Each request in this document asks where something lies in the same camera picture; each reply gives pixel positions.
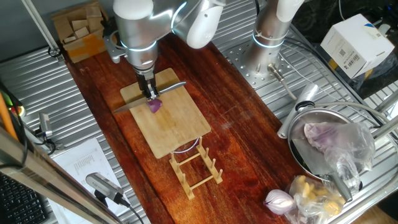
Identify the clear bag with yellow pieces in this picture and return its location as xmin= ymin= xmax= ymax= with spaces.
xmin=285 ymin=174 xmax=348 ymax=224

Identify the round metal bowl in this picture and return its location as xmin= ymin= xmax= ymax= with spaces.
xmin=287 ymin=107 xmax=364 ymax=191

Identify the black plastic bag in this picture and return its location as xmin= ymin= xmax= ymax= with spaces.
xmin=292 ymin=0 xmax=398 ymax=100

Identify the bamboo cutting board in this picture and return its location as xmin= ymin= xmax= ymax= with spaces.
xmin=120 ymin=67 xmax=212 ymax=160

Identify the wooden peg rack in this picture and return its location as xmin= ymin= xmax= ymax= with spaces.
xmin=169 ymin=136 xmax=224 ymax=201

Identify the thin metal pole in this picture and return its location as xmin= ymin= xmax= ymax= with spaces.
xmin=21 ymin=0 xmax=62 ymax=58

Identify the white carton box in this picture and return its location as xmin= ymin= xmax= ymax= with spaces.
xmin=320 ymin=13 xmax=396 ymax=80

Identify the silver camera with black cable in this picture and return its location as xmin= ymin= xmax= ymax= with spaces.
xmin=85 ymin=172 xmax=146 ymax=224

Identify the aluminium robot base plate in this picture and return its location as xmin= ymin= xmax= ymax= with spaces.
xmin=221 ymin=40 xmax=297 ymax=91

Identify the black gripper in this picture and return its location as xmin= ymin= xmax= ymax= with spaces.
xmin=136 ymin=68 xmax=160 ymax=100

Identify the purple onion wedge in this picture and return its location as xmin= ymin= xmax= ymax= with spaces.
xmin=147 ymin=98 xmax=164 ymax=114

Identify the aluminium profile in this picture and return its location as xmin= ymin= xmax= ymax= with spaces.
xmin=371 ymin=114 xmax=398 ymax=139
xmin=374 ymin=89 xmax=398 ymax=113

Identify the printed paper sheet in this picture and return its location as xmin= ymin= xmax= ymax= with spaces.
xmin=48 ymin=138 xmax=125 ymax=224

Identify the steel kitchen knife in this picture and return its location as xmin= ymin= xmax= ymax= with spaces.
xmin=113 ymin=81 xmax=187 ymax=114

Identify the peeled onion half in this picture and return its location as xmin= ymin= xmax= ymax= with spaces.
xmin=264 ymin=189 xmax=296 ymax=216

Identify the black keyboard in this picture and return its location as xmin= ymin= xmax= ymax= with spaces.
xmin=0 ymin=172 xmax=49 ymax=224

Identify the orange stick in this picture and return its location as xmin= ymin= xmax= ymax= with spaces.
xmin=0 ymin=92 xmax=19 ymax=141

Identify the silver cable connector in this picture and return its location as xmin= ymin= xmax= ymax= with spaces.
xmin=267 ymin=63 xmax=299 ymax=101

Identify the dark red wooden plank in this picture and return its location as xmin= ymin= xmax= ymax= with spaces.
xmin=64 ymin=30 xmax=307 ymax=224

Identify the small silver camera on mount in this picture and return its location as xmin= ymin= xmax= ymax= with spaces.
xmin=32 ymin=112 xmax=57 ymax=156

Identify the clear bag with purple onion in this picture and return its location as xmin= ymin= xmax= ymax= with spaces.
xmin=303 ymin=120 xmax=377 ymax=196

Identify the long aluminium bar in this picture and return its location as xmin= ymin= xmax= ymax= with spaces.
xmin=0 ymin=126 xmax=124 ymax=224

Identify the cardboard box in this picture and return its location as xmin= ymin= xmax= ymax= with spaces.
xmin=50 ymin=0 xmax=109 ymax=64

